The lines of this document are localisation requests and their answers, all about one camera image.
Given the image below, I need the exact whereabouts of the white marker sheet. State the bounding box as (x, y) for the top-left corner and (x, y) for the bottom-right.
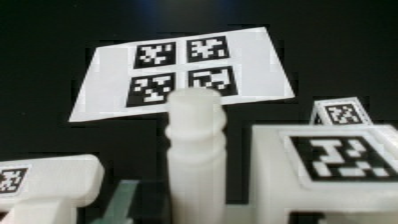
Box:
(69, 27), (294, 122)

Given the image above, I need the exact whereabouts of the small white marker cube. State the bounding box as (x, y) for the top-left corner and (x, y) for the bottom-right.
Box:
(309, 97), (373, 126)

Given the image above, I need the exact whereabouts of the white chair seat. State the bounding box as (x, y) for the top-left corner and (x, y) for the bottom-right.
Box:
(165, 88), (227, 224)

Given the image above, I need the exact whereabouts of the white chair leg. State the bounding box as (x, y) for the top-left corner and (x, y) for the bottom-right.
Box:
(250, 125), (398, 224)
(0, 154), (104, 224)

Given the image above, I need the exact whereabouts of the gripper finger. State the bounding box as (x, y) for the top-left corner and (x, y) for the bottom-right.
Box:
(88, 180), (138, 224)

